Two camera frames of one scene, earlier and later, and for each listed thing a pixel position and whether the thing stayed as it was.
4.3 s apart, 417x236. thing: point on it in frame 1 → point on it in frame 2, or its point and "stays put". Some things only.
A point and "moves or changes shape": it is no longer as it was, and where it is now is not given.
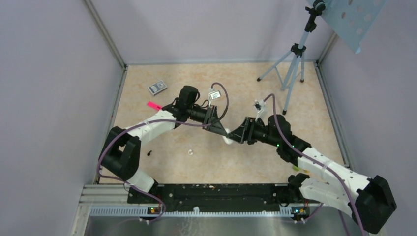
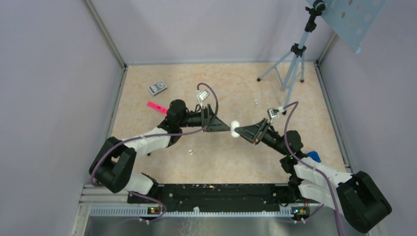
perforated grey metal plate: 353,19 stays put
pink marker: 153,105 stays put
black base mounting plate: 193,196 stays put
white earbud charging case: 226,140 moves or changes shape
